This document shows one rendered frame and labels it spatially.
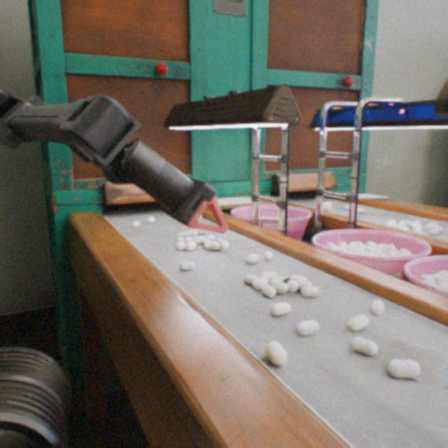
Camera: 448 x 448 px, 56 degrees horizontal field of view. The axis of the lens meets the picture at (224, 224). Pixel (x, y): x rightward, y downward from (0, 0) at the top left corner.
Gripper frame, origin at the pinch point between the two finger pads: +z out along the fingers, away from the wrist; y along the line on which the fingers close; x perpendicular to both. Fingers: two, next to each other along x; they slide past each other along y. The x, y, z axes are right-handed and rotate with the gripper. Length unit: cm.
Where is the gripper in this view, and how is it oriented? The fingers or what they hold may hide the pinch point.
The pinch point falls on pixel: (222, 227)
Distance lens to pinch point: 68.6
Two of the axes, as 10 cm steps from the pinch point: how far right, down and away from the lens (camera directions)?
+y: -4.4, -1.8, 8.8
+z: 7.0, 5.4, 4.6
